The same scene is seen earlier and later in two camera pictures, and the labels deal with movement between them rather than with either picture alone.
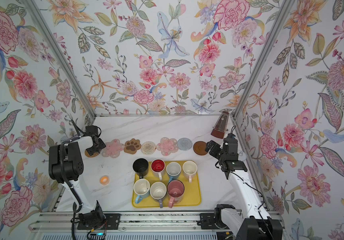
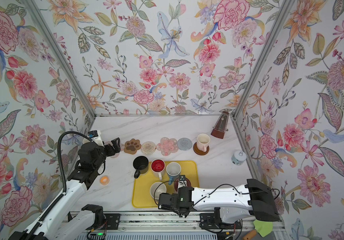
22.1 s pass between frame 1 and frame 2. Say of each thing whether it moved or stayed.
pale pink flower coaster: stayed
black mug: stayed
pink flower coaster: stayed
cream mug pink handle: moved
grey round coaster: stayed
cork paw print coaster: stayed
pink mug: moved
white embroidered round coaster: stayed
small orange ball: stayed
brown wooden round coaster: stayed
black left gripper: moved
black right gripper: moved
